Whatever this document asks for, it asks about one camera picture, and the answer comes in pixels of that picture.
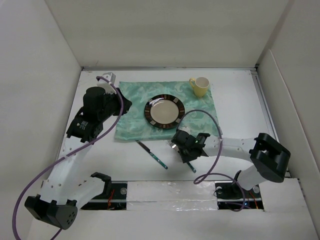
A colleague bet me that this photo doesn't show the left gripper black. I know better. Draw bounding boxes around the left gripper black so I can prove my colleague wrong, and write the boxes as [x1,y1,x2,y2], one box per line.
[98,87,132,122]

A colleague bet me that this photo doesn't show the fork with green handle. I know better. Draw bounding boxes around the fork with green handle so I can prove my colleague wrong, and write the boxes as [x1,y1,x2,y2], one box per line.
[167,139,197,174]

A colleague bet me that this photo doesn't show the green patterned cloth placemat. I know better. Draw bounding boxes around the green patterned cloth placemat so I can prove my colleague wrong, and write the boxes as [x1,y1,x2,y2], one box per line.
[114,81,219,142]

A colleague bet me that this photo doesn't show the dark rimmed dinner plate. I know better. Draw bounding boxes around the dark rimmed dinner plate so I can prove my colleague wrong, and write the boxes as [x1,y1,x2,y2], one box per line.
[144,94,186,130]

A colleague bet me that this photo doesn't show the knife with green handle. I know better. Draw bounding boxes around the knife with green handle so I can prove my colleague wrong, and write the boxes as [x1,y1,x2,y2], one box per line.
[135,140,168,170]

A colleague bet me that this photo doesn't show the yellow mug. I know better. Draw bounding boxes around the yellow mug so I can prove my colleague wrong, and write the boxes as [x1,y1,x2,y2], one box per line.
[189,77,210,98]

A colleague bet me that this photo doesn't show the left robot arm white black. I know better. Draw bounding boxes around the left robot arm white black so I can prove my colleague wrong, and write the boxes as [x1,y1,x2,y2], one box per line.
[24,86,132,230]

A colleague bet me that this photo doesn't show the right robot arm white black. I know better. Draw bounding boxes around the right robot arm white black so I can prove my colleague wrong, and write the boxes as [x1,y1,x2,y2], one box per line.
[171,130,291,197]

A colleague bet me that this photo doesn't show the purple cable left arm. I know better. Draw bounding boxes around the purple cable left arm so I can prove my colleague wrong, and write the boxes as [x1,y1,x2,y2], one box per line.
[12,76,125,240]

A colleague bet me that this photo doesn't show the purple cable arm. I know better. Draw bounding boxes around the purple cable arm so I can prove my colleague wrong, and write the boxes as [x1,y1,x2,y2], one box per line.
[176,109,247,211]
[12,76,125,240]

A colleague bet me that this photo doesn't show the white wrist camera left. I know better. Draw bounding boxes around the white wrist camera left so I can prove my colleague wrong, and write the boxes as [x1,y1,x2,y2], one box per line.
[96,72,116,86]

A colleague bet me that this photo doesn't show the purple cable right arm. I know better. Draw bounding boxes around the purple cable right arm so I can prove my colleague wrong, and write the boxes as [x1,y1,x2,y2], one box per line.
[176,109,247,211]

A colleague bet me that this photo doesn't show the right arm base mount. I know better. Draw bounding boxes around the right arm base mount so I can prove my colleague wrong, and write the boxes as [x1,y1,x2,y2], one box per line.
[213,181,264,212]

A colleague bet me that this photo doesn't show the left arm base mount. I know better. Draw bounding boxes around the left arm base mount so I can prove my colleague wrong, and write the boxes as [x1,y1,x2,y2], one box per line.
[81,181,128,211]

